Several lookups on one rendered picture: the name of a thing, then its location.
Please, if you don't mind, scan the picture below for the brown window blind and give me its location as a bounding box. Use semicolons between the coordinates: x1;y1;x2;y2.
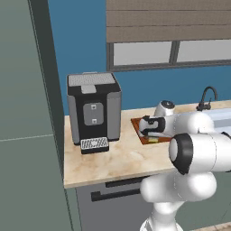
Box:
105;0;231;44

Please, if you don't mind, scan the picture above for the green base cupboard door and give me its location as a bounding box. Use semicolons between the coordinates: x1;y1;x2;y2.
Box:
177;171;231;231

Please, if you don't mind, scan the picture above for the grey dishwasher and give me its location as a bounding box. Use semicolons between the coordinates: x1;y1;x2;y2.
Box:
74;175;157;231

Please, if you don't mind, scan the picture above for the black and grey coffee machine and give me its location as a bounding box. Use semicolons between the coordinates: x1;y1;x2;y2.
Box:
66;71;123;155

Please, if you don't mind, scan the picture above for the black tap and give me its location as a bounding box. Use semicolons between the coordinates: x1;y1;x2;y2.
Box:
196;86;218;112

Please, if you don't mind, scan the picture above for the brown cutting board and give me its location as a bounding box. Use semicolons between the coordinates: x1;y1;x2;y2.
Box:
130;117;173;146

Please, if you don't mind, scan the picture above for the black dishwasher handle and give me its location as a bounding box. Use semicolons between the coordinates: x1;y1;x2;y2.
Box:
90;188;143;202

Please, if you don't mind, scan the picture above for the grey framed window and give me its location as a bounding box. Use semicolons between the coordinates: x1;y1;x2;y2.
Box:
106;39;231;73

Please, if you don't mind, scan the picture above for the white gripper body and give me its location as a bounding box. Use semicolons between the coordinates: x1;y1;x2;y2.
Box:
140;115;167;138

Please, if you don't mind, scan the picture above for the tall green cabinet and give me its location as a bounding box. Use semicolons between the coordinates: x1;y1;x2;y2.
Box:
0;0;74;231

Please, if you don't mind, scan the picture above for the pale steel sink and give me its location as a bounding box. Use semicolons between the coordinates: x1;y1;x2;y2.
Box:
207;107;231;131

